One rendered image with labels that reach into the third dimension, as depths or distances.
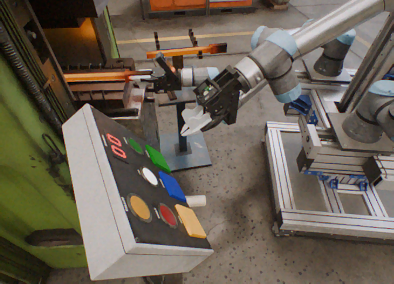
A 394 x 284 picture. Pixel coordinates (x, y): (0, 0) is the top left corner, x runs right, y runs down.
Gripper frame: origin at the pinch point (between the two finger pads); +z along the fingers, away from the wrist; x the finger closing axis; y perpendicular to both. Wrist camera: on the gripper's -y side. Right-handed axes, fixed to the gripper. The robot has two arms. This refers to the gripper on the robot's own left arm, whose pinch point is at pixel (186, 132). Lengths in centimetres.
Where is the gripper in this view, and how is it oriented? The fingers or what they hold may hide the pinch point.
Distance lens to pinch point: 63.4
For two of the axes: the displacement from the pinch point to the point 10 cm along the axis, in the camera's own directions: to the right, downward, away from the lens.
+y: -4.8, -4.5, -7.6
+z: -7.6, 6.4, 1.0
